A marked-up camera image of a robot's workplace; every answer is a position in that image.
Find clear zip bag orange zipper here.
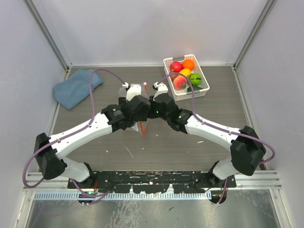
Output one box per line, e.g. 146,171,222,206
128,82,150,136

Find pink toy peach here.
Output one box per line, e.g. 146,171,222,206
173,76,187,90

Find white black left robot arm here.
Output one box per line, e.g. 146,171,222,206
35,95,151,188

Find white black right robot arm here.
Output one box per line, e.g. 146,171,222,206
149,93,266,187

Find white perforated plastic basket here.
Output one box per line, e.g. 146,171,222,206
163,54,209,101

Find brown toy kiwi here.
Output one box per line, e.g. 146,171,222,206
169,72,179,82

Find dark green toy avocado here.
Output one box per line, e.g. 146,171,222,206
187,86,202,93

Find red toy apple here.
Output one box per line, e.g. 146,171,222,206
170,61,183,73

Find yellow toy lemon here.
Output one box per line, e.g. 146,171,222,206
179,68,191,78

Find green toy fruit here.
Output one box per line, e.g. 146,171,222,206
188,73,202,86

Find orange toy fruit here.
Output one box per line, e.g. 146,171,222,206
182,59,195,71

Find blue folded cloth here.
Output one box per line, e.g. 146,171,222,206
53,69,93,110

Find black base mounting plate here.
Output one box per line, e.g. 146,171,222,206
78,171,224,194

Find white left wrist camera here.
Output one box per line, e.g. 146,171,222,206
119,83,142,101

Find blue slotted cable duct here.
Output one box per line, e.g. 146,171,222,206
34,191,211,200

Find left aluminium corner post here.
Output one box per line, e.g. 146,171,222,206
23,0,70,71

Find aluminium corner post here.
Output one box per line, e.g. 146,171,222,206
233,0,277,70
23,0,70,71

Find right aluminium corner post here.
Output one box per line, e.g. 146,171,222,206
233,0,277,70

